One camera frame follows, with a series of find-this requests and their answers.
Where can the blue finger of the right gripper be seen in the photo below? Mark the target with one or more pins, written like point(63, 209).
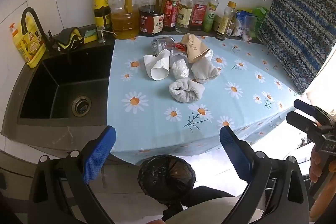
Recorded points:
point(300, 122)
point(304, 107)

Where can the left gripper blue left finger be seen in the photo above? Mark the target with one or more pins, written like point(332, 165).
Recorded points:
point(96, 152)

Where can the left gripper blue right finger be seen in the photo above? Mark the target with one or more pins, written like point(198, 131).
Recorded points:
point(239, 153)

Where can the white knit cloth ball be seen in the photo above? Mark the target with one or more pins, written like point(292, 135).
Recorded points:
point(186, 90)

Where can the white cloth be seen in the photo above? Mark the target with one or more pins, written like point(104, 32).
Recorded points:
point(204, 71)

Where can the white paper cup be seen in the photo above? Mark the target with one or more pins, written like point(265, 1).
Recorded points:
point(157, 67)

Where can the clear bag with tissue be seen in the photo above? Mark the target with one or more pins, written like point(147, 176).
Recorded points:
point(179, 64)

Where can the orange wrapper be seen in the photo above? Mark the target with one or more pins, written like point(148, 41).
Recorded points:
point(180, 47)

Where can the white tissue wad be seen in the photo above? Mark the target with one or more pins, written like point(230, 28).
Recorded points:
point(209, 55)

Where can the black kitchen sink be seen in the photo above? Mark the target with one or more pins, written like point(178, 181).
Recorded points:
point(65, 90)

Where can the black lined trash bin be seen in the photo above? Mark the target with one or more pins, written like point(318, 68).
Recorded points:
point(166, 178)

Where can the person's right hand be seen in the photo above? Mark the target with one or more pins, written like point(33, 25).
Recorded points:
point(328, 193)

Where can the blue patterned cloth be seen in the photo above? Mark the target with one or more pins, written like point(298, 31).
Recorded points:
point(301, 35)

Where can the daisy print blue tablecloth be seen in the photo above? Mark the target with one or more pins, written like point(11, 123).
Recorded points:
point(156, 111)

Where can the white blue seasoning bag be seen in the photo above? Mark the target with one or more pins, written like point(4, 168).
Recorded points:
point(245, 25)

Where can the green seasoning bag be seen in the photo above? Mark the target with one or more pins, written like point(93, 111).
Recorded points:
point(260, 13)

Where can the small spice jar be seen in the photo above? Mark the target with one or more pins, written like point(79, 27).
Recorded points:
point(231, 28)

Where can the yellow green sponge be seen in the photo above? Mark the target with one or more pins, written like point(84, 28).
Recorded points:
point(90, 36)

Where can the black yellow dish cloth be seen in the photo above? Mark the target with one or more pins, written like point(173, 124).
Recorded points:
point(69, 39)

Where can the small glass dispenser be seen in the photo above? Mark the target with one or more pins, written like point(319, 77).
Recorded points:
point(102, 33)

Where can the black sink faucet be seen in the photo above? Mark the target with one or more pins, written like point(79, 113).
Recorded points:
point(29, 19)

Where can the small sesame oil bottle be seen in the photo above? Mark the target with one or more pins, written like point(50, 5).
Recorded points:
point(221, 31)

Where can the yellow dish soap bottle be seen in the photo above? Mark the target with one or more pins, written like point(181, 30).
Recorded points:
point(30, 45)

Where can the green pepper oil bottle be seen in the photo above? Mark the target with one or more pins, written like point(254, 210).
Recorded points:
point(209, 15)

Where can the green label oil bottle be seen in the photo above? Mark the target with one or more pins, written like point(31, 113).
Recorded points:
point(101, 11)

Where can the red label cooking wine bottle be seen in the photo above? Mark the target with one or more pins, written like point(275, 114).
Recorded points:
point(198, 14)

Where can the clear white vinegar bottle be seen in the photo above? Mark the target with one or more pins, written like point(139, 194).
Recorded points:
point(183, 16)

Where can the soy sauce jug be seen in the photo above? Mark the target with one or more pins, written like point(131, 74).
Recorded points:
point(151, 16)

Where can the large cooking oil jug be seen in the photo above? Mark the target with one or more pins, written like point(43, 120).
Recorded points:
point(124, 18)

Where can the red label vinegar bottle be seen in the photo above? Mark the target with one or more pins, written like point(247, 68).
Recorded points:
point(170, 14)

